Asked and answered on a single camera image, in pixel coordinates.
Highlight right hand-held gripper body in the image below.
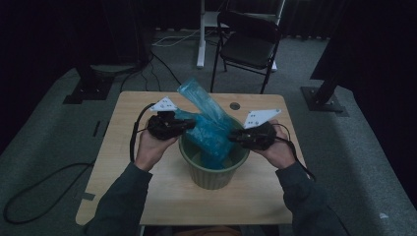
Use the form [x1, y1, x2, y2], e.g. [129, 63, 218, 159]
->
[243, 108, 282, 151]

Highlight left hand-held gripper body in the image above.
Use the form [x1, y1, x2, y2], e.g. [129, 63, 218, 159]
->
[146, 96, 181, 142]

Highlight blue plastic bag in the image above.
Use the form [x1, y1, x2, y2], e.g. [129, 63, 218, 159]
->
[175, 77, 237, 170]

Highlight green plastic bin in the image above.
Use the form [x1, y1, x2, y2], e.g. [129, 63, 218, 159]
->
[178, 116, 251, 191]

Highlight person's left hand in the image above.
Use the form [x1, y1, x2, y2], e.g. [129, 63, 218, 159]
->
[134, 126, 180, 172]

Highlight person's right hand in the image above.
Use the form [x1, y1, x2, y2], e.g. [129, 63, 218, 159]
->
[255, 119, 298, 170]

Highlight black stand with square base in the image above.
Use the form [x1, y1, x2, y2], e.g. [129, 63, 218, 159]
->
[62, 63, 116, 105]

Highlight black folding chair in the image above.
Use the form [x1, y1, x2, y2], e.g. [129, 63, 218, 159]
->
[209, 10, 283, 95]

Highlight left hand-held gripper cable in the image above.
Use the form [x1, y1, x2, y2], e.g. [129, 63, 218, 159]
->
[129, 102, 156, 163]

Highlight hand-held gripper cable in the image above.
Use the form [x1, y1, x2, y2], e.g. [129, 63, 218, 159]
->
[274, 123, 318, 182]
[129, 102, 156, 163]

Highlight right hand-held gripper cable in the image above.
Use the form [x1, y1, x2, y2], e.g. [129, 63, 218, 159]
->
[274, 123, 318, 182]

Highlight thin black floor cables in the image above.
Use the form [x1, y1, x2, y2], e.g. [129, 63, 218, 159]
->
[119, 52, 185, 92]

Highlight black post with base plate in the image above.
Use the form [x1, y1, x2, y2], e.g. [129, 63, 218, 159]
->
[301, 32, 350, 117]

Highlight white floor cable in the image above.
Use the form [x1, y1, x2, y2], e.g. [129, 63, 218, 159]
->
[151, 29, 217, 47]

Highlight thick black floor cable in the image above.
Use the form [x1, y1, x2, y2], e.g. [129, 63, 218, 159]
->
[3, 161, 96, 225]

